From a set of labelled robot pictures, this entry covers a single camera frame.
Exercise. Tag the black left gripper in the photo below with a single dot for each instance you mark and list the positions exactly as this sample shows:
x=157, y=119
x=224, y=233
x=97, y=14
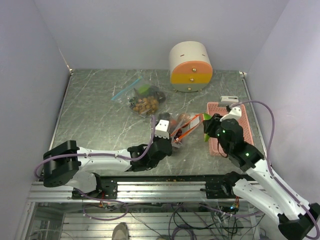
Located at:
x=157, y=138

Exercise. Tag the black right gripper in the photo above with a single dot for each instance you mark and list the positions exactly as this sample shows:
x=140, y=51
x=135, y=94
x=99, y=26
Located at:
x=211, y=124

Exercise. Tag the orange zip top bag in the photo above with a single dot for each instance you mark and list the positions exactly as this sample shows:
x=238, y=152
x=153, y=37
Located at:
x=186, y=130

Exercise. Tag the pink perforated plastic basket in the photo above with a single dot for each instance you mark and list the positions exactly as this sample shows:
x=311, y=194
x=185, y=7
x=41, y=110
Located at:
x=241, y=152

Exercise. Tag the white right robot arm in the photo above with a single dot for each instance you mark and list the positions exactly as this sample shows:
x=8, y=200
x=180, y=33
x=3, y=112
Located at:
x=294, y=216

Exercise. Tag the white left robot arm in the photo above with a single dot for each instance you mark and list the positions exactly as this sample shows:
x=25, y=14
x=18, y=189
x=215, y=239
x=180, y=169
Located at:
x=70, y=165

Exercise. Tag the fake brown round fruit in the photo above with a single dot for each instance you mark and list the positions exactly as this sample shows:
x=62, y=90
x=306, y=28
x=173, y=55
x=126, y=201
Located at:
x=183, y=118

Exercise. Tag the fake brown longan bunch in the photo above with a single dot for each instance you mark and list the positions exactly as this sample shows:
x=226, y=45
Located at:
x=147, y=105

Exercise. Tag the blue zip top bag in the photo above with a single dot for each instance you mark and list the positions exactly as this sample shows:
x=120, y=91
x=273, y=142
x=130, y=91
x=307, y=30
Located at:
x=142, y=97

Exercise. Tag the fake green vegetable piece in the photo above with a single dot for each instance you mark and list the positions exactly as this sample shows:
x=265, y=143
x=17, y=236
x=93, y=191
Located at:
x=144, y=89

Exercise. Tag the small white plastic clip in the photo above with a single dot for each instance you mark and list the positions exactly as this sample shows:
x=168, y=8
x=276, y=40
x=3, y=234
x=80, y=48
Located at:
x=229, y=99

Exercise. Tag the round mini drawer cabinet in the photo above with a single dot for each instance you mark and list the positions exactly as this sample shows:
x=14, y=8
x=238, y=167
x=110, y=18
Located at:
x=190, y=67

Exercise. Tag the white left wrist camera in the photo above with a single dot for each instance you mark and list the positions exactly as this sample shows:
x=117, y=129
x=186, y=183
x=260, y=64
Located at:
x=162, y=129

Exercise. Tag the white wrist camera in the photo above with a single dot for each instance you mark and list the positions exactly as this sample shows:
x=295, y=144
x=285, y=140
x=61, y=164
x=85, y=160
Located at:
x=234, y=113
x=162, y=129

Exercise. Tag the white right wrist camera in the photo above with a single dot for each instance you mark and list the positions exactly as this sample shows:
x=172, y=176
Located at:
x=234, y=113

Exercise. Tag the aluminium rail frame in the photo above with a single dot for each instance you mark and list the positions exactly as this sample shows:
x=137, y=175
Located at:
x=183, y=206

